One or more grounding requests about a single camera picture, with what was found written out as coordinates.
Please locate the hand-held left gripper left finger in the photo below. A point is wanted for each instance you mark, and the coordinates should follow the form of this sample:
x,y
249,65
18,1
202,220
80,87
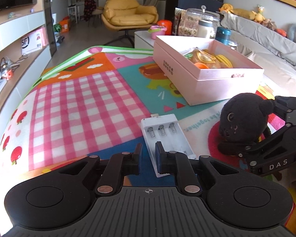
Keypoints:
x,y
138,158

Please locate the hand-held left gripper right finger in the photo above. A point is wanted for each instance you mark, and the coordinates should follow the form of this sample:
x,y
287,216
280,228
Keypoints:
x,y
160,158

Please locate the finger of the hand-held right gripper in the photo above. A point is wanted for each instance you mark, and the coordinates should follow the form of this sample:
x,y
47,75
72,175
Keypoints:
x,y
293,105
239,149

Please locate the white battery charger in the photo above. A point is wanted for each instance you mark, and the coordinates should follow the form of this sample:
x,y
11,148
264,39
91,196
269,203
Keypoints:
x,y
172,139

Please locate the black plush toy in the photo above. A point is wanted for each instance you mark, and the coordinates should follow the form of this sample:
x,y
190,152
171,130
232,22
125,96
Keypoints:
x,y
241,113

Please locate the pink cardboard box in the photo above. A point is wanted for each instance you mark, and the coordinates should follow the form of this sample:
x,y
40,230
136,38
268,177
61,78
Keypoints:
x,y
212,84

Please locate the yellow toy corn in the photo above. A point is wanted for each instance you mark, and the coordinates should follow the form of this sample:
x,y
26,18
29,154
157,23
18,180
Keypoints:
x,y
224,59

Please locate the orange toy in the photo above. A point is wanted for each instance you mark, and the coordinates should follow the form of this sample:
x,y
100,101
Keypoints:
x,y
201,66

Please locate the bread packet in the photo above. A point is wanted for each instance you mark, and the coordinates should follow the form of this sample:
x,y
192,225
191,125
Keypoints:
x,y
202,56

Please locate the beige sofa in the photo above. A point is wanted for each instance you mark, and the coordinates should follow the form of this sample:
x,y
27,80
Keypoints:
x,y
273,64

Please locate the grey sofa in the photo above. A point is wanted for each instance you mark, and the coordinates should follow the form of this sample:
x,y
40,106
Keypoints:
x,y
261,37

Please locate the colourful printed play mat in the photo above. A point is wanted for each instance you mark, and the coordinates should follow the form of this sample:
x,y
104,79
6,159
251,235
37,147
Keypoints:
x,y
76,103

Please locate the small brown plush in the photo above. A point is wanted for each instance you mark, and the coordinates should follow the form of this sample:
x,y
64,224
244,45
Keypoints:
x,y
268,24

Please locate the yellow green plush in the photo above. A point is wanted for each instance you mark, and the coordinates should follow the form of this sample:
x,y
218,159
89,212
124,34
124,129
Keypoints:
x,y
259,13

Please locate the teal bottle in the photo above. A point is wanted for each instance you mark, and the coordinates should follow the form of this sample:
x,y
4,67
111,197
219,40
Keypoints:
x,y
223,35

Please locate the white bottle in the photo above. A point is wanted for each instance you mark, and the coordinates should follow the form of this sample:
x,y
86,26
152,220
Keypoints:
x,y
205,32

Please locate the yellow duck plush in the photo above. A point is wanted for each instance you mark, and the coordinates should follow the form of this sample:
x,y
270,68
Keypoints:
x,y
230,8

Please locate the pink toy bowl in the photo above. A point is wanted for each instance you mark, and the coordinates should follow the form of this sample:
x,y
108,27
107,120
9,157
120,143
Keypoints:
x,y
156,32

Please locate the orange bucket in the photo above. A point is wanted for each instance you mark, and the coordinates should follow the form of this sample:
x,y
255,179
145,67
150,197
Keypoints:
x,y
165,26

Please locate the large glass jar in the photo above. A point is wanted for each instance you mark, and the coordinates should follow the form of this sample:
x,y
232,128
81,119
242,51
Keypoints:
x,y
192,17

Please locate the snack bag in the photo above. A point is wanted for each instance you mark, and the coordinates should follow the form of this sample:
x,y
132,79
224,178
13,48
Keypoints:
x,y
178,21

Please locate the dark blue cabinet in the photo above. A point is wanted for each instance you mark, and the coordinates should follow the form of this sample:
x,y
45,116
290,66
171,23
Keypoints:
x,y
187,1

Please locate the yellow armchair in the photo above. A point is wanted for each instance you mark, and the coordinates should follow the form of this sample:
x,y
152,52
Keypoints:
x,y
125,9

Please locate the orange cardboard box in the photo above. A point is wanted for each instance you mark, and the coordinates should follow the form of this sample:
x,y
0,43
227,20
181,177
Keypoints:
x,y
65,26

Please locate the watermelon ball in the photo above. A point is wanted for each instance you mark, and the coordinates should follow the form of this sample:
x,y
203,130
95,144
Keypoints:
x,y
57,28

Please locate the orange gadget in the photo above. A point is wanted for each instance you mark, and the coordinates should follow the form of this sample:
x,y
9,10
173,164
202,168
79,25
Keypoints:
x,y
8,73

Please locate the white SF package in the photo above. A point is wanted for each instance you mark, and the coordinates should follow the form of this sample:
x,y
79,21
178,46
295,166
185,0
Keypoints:
x,y
34,40

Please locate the black red patterned blanket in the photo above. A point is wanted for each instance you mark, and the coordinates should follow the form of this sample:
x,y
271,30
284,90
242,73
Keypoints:
x,y
90,8

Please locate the white stool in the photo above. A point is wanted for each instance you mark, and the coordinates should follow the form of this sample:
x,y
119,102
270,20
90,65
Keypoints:
x,y
73,13

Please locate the white stick vacuum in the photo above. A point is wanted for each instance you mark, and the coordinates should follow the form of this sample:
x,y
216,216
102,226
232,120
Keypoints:
x,y
54,5

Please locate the white and wood cabinet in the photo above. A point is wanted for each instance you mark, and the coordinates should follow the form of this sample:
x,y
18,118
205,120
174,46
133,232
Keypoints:
x,y
19,22

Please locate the small green figurine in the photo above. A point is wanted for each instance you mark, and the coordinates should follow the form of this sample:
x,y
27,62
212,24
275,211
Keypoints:
x,y
11,15

